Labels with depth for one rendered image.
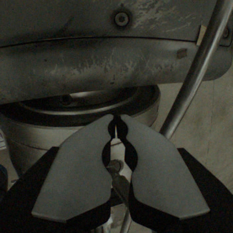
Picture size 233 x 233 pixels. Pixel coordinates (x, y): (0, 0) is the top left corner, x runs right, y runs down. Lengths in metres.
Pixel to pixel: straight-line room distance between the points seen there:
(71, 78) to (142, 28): 0.08
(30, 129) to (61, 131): 0.04
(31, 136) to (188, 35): 0.22
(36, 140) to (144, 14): 0.19
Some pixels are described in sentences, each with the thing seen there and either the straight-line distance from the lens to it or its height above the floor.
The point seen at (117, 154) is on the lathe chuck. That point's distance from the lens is 0.27.
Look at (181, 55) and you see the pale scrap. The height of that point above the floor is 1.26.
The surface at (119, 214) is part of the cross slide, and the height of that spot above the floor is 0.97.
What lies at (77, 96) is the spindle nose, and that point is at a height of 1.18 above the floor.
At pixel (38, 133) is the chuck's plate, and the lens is 0.24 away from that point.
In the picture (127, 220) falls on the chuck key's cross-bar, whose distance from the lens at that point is 0.27.
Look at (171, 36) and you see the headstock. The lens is 0.21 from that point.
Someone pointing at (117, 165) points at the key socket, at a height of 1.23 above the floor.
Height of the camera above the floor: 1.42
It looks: 54 degrees down
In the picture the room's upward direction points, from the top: 141 degrees clockwise
